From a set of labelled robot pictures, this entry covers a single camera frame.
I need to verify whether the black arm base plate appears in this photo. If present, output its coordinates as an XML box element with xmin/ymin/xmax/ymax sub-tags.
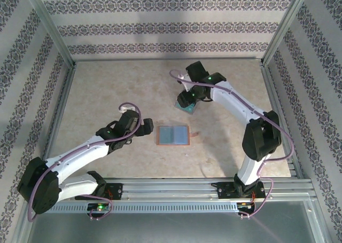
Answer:
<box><xmin>74</xmin><ymin>182</ymin><xmax>124</xmax><ymax>201</ymax></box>
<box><xmin>211</xmin><ymin>181</ymin><xmax>267</xmax><ymax>200</ymax></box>

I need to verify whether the aluminium frame post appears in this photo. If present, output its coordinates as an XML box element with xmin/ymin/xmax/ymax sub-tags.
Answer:
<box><xmin>260</xmin><ymin>0</ymin><xmax>315</xmax><ymax>67</ymax></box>
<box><xmin>22</xmin><ymin>0</ymin><xmax>77</xmax><ymax>67</ymax></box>

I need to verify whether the clear plastic card box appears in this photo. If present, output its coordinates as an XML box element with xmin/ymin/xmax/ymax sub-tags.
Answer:
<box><xmin>174</xmin><ymin>98</ymin><xmax>199</xmax><ymax>116</ymax></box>

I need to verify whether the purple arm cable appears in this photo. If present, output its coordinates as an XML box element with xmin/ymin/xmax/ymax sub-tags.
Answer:
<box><xmin>170</xmin><ymin>69</ymin><xmax>295</xmax><ymax>219</ymax></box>
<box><xmin>27</xmin><ymin>101</ymin><xmax>142</xmax><ymax>222</ymax></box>

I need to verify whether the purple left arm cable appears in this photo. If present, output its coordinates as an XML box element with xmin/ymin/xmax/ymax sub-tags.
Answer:
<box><xmin>27</xmin><ymin>101</ymin><xmax>142</xmax><ymax>222</ymax></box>

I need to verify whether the grey slotted cable duct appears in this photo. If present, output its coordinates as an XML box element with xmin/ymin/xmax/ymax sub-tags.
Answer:
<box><xmin>37</xmin><ymin>202</ymin><xmax>239</xmax><ymax>214</ymax></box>

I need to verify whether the long aluminium mounting rail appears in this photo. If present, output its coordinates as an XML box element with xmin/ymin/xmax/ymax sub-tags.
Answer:
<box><xmin>25</xmin><ymin>176</ymin><xmax>318</xmax><ymax>201</ymax></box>

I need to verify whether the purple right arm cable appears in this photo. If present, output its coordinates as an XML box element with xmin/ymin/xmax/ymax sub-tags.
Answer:
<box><xmin>170</xmin><ymin>69</ymin><xmax>295</xmax><ymax>219</ymax></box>

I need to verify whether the aluminium back rail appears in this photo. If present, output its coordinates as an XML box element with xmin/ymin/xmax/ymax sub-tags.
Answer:
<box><xmin>72</xmin><ymin>56</ymin><xmax>264</xmax><ymax>62</ymax></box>

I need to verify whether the small circuit board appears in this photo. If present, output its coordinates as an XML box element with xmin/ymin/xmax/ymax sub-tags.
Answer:
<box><xmin>87</xmin><ymin>202</ymin><xmax>111</xmax><ymax>214</ymax></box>
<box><xmin>237</xmin><ymin>201</ymin><xmax>256</xmax><ymax>211</ymax></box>

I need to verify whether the aluminium side rail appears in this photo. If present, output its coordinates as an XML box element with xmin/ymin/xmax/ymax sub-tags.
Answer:
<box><xmin>260</xmin><ymin>61</ymin><xmax>305</xmax><ymax>180</ymax></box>
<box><xmin>40</xmin><ymin>62</ymin><xmax>77</xmax><ymax>181</ymax></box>

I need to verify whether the grey metal panel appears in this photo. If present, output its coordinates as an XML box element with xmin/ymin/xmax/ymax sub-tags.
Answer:
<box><xmin>15</xmin><ymin>200</ymin><xmax>331</xmax><ymax>243</ymax></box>

